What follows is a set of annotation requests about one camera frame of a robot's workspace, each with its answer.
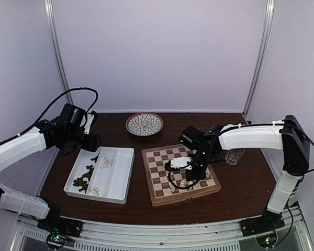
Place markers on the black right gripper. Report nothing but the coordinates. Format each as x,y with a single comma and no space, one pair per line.
201,175

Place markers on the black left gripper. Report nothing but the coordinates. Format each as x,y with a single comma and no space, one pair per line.
91,145

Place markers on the white chess king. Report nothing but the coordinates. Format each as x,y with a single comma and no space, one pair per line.
182,183

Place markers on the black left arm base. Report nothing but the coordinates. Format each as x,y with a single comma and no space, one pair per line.
61,230

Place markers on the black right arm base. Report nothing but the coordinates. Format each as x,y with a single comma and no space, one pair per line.
263,227

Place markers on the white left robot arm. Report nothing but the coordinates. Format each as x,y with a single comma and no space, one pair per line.
39,137

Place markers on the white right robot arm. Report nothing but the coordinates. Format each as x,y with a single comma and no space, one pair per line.
286,135

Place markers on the pile of dark chess pieces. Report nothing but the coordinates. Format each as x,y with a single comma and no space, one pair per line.
83,181

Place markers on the wooden chess board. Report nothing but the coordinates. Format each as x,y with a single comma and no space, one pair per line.
159,186

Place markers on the pile of white chess pieces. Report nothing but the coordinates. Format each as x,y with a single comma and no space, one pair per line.
95,191

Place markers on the clear drinking glass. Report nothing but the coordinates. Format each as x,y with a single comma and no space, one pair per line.
233,156

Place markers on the white compartment tray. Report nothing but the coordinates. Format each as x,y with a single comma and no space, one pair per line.
113,183

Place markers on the floral patterned ceramic plate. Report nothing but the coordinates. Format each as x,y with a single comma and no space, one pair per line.
144,124

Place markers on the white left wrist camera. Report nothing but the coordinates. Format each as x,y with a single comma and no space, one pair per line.
90,119

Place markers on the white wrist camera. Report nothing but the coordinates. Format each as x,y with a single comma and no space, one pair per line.
179,163
90,119

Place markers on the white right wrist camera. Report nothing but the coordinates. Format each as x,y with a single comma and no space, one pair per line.
179,163

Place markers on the aluminium corner post right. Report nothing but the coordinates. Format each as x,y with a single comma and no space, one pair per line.
265,37

